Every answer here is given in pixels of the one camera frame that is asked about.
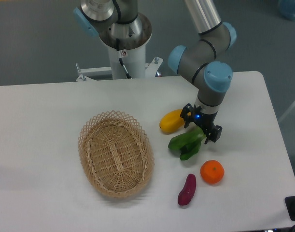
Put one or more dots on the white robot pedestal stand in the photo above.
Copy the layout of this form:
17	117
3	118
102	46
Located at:
125	32

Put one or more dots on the orange tangerine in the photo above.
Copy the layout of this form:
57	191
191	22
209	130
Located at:
212	172

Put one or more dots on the purple sweet potato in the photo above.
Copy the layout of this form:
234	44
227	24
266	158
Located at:
186	194

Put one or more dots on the yellow mango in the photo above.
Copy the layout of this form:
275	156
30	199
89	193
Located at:
171	122

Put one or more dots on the woven wicker basket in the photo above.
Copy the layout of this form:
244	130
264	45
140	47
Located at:
116	154

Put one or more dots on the black device at edge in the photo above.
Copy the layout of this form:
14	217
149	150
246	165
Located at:
290	205

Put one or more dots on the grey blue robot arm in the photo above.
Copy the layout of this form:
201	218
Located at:
197	64

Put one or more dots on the green bok choy vegetable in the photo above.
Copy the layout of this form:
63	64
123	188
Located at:
187	143

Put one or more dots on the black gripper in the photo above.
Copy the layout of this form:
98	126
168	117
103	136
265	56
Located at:
203	120

